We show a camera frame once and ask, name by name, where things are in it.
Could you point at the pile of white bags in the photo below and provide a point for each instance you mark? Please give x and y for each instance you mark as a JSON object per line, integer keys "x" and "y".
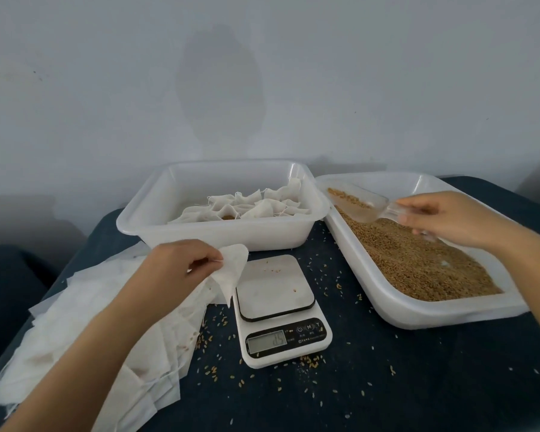
{"x": 99, "y": 346}

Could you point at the person's left hand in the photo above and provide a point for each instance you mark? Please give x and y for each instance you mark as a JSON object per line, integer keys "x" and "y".
{"x": 166, "y": 274}

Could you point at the brown grain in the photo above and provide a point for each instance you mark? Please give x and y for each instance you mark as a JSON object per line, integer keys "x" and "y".
{"x": 423, "y": 261}

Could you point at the person's left forearm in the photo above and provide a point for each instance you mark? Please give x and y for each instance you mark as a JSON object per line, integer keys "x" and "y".
{"x": 63, "y": 373}

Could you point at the white tray of grain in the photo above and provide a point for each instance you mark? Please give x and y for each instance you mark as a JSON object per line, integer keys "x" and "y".
{"x": 387, "y": 301}

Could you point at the white plastic tub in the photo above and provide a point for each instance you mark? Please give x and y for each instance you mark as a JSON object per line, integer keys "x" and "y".
{"x": 189, "y": 234}

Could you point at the dark blue tablecloth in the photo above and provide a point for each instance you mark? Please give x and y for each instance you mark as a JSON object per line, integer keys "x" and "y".
{"x": 9, "y": 301}
{"x": 414, "y": 382}

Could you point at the person's right hand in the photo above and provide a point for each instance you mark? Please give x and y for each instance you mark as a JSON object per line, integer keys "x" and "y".
{"x": 450, "y": 218}

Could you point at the clear plastic scoop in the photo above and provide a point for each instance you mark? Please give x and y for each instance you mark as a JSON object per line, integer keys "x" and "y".
{"x": 360, "y": 207}

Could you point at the white mesh bag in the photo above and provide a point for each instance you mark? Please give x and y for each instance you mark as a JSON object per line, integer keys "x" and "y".
{"x": 229, "y": 270}

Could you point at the white digital kitchen scale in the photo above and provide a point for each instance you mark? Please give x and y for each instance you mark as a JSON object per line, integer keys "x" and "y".
{"x": 274, "y": 288}

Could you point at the person's right forearm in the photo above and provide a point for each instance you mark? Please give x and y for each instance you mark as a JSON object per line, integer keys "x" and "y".
{"x": 535, "y": 274}

